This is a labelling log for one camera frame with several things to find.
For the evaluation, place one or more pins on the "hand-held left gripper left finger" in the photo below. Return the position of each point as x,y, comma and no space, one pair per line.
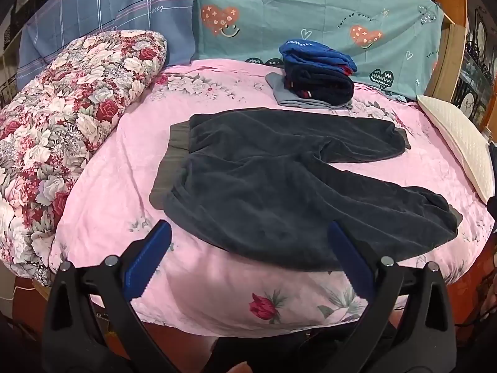
149,264

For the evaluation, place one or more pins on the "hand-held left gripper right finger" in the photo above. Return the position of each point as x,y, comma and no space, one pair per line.
349,264

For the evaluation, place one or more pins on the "dark grey pants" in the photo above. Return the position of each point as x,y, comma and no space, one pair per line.
271,186

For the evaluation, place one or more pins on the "person's left hand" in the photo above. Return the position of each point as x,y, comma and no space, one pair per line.
238,368

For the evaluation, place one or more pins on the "pink floral bedsheet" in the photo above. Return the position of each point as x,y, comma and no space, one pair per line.
136,163

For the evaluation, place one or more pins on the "floral quilt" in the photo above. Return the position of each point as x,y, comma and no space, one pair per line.
70,124

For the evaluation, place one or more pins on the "white textured pillow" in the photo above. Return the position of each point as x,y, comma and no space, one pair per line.
458,136

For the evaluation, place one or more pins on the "navy folded garment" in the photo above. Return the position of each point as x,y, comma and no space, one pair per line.
322,85

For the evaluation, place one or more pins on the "grey folded garment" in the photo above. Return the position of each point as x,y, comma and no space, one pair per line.
279,93

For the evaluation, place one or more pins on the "blue folded garment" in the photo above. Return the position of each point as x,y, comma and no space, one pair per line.
310,52

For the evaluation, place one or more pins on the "black framed picture display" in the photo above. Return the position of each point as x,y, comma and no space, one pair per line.
477,66
15,15

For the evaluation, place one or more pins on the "blue plaid sheet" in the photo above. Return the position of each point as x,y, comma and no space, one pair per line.
116,7

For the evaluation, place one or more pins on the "teal heart-print sheet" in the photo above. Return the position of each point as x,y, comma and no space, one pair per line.
291,7

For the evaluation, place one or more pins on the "wooden bed frame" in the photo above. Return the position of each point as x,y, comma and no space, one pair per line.
454,46

